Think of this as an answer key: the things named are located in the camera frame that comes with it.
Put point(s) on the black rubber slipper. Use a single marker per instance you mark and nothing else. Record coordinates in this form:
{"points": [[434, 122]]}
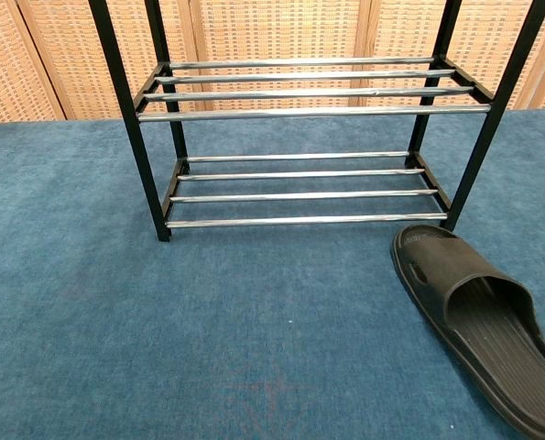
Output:
{"points": [[478, 279]]}

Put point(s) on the black metal shoe rack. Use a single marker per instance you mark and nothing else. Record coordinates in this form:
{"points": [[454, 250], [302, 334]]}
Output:
{"points": [[130, 114]]}

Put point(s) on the blue carpet table mat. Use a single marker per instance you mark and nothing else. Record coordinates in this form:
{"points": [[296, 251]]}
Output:
{"points": [[162, 321]]}

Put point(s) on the woven bamboo folding screen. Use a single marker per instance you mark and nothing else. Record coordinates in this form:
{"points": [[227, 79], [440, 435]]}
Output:
{"points": [[276, 27]]}

